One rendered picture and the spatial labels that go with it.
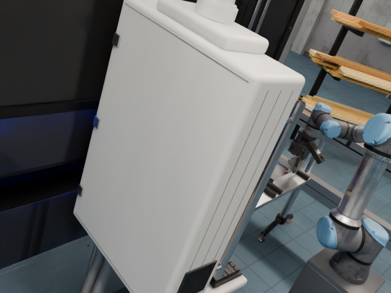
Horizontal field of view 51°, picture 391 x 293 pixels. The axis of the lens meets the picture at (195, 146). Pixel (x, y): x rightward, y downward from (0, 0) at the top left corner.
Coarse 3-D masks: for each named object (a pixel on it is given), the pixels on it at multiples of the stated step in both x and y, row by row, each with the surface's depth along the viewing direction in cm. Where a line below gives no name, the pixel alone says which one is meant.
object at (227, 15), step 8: (200, 0) 92; (208, 0) 91; (216, 0) 91; (224, 0) 91; (232, 0) 92; (200, 8) 92; (208, 8) 91; (216, 8) 91; (224, 8) 91; (232, 8) 92; (208, 16) 92; (216, 16) 91; (224, 16) 92; (232, 16) 93
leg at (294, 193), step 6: (318, 144) 279; (324, 144) 278; (312, 156) 283; (312, 162) 284; (306, 168) 287; (294, 192) 296; (288, 198) 302; (294, 198) 298; (288, 204) 301; (282, 210) 306; (288, 210) 303; (282, 216) 306
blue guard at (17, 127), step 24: (0, 120) 104; (24, 120) 110; (48, 120) 116; (72, 120) 123; (0, 144) 108; (24, 144) 114; (48, 144) 121; (72, 144) 128; (0, 168) 112; (24, 168) 119
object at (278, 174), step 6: (282, 162) 208; (276, 168) 202; (282, 168) 204; (288, 168) 206; (276, 174) 196; (282, 174) 198; (288, 174) 195; (270, 180) 184; (276, 180) 186; (282, 180) 193
